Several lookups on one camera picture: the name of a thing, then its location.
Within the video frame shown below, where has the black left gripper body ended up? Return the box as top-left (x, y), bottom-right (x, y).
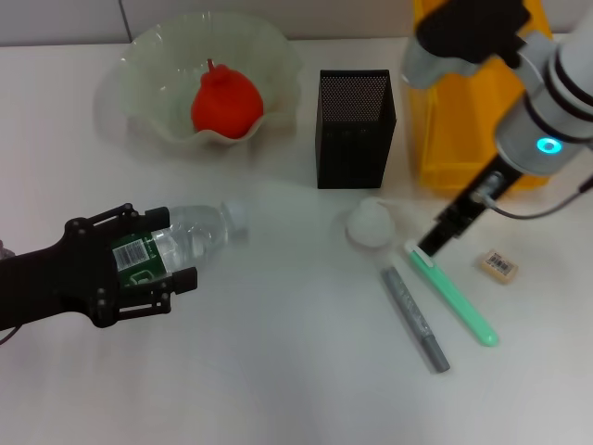
top-left (0, 217), bottom-right (120, 330)

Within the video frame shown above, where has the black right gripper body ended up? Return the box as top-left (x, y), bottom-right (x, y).
top-left (435, 155), bottom-right (524, 238)

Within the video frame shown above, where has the clear green-label water bottle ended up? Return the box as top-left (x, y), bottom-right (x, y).
top-left (113, 197), bottom-right (251, 288)

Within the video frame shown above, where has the mint green pen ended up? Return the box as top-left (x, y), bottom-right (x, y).
top-left (403, 239), bottom-right (500, 348)

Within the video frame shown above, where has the beige barcode eraser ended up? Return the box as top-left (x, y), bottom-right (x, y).
top-left (476, 248), bottom-right (519, 284)

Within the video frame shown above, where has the white paper ball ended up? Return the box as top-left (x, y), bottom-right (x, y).
top-left (346, 197), bottom-right (397, 249)

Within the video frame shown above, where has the grey marker pen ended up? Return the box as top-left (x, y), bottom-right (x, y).
top-left (380, 266), bottom-right (451, 374)

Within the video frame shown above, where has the black mesh pen holder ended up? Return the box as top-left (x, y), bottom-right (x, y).
top-left (316, 69), bottom-right (397, 190)

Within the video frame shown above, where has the orange-red toy fruit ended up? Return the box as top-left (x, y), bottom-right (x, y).
top-left (191, 58), bottom-right (265, 139)

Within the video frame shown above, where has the translucent wavy fruit bowl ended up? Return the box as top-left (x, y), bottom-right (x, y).
top-left (95, 12), bottom-right (303, 148)

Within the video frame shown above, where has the yellow plastic bin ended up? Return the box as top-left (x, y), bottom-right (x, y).
top-left (406, 0), bottom-right (555, 192)

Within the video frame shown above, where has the grey right arm cable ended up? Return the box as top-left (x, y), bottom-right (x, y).
top-left (481, 173), bottom-right (593, 220)

